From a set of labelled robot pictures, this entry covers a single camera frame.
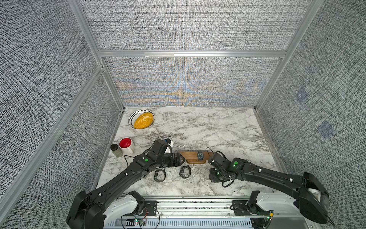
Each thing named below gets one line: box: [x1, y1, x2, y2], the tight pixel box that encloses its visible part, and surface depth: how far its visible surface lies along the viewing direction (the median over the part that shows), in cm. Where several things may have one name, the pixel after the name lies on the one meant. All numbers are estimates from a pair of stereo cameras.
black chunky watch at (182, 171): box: [179, 165, 192, 179], surface depth 85 cm
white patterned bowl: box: [128, 108, 156, 130], surface depth 108 cm
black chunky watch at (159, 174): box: [153, 167, 167, 183], surface depth 85 cm
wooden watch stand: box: [179, 151, 214, 165], surface depth 86 cm
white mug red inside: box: [118, 137, 135, 156], surface depth 92 cm
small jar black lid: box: [110, 143, 124, 158], surface depth 89 cm
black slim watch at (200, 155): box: [196, 150, 205, 162], surface depth 85 cm
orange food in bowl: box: [133, 112, 153, 129], surface depth 105 cm
